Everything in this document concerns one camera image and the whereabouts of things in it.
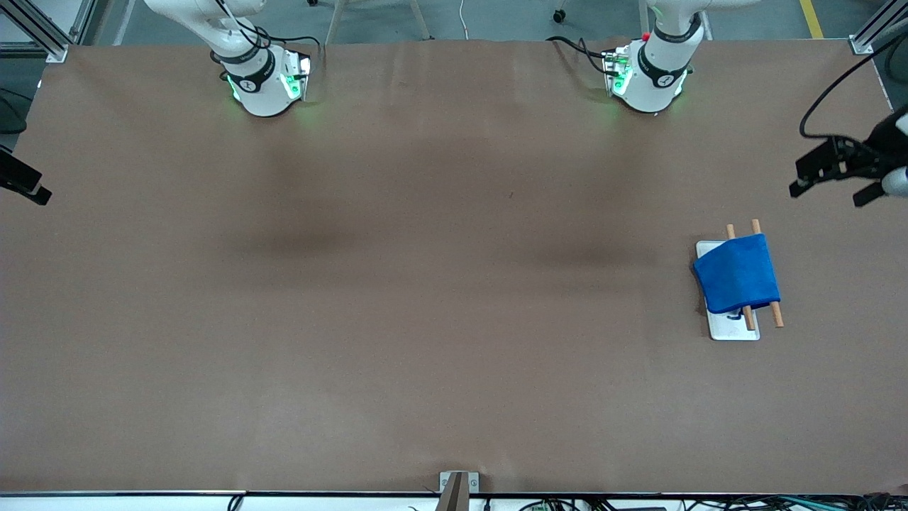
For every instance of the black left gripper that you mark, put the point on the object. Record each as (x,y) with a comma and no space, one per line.
(870,157)

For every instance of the blue towel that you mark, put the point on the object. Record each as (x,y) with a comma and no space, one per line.
(738,273)

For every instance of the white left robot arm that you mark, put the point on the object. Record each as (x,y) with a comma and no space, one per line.
(656,64)

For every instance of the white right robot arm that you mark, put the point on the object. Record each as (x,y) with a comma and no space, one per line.
(262,78)

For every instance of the light wooden rack rod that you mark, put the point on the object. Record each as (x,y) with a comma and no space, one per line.
(730,231)
(777,316)

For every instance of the aluminium frame profile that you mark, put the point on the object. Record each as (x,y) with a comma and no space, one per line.
(42,35)
(876,35)

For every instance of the white rack base plate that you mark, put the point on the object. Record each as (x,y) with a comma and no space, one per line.
(731,326)

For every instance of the metal table edge bracket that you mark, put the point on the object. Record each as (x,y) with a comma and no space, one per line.
(457,490)

